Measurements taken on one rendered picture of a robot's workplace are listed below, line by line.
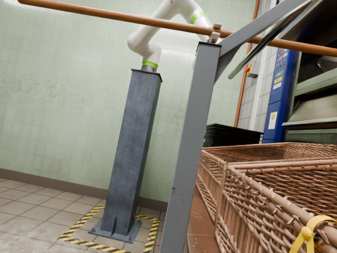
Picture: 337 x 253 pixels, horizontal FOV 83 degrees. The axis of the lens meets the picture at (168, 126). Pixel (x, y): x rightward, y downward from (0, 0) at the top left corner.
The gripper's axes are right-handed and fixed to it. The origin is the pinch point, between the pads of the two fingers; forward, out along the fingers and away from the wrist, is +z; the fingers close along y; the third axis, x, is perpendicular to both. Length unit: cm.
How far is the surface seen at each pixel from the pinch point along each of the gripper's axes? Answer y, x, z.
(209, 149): 46, -12, -28
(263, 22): 18.0, -4.0, 38.0
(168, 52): -41, 29, -123
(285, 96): 8, -52, -40
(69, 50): -25, 133, -124
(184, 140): 42, 6, 39
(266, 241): 51, -4, 51
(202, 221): 61, -2, 25
